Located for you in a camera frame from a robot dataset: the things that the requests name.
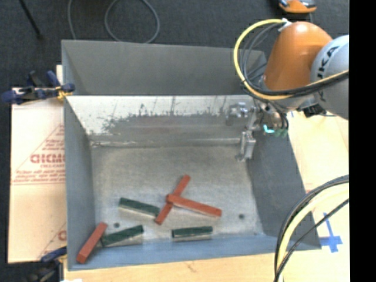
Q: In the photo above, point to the black cylinder on white bracket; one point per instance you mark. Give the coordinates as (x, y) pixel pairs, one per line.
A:
(313, 110)

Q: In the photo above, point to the red-brown flat block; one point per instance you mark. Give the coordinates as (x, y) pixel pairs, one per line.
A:
(196, 206)
(91, 243)
(179, 188)

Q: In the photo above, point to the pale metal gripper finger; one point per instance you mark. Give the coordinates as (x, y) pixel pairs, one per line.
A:
(236, 111)
(247, 145)

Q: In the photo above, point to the dark green flat block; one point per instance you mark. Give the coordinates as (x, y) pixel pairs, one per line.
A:
(122, 236)
(138, 206)
(191, 232)

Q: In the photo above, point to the brown cardboard board red print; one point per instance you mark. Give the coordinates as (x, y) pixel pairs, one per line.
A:
(35, 163)

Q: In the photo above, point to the grey metal bin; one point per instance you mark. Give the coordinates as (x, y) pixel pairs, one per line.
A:
(176, 163)

